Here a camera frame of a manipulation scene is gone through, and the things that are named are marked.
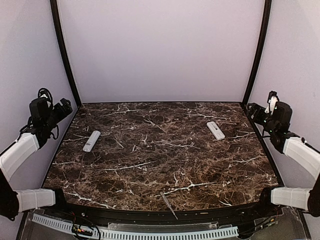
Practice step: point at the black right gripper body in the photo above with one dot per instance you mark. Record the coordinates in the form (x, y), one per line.
(258, 119)

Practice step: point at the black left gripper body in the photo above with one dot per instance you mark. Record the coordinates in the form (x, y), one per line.
(61, 114)

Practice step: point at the white remote control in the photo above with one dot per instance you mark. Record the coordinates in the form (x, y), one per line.
(215, 130)
(91, 141)

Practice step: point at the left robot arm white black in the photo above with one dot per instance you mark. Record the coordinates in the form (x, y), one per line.
(44, 117)

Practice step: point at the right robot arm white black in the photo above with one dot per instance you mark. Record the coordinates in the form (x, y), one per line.
(275, 119)

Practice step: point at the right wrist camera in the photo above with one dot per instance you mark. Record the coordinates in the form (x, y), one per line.
(271, 102)

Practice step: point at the black left frame post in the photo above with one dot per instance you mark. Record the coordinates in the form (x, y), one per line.
(63, 51)

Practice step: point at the black frame post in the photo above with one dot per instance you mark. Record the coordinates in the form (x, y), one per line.
(259, 51)
(63, 51)

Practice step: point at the black right frame post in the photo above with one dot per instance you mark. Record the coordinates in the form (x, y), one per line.
(259, 51)

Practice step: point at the screwdriver with clear handle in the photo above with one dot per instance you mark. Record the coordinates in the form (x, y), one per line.
(168, 204)

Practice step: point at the white slotted cable duct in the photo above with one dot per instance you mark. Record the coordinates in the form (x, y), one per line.
(119, 231)

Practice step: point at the black front table rail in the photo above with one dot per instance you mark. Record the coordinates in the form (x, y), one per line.
(234, 215)

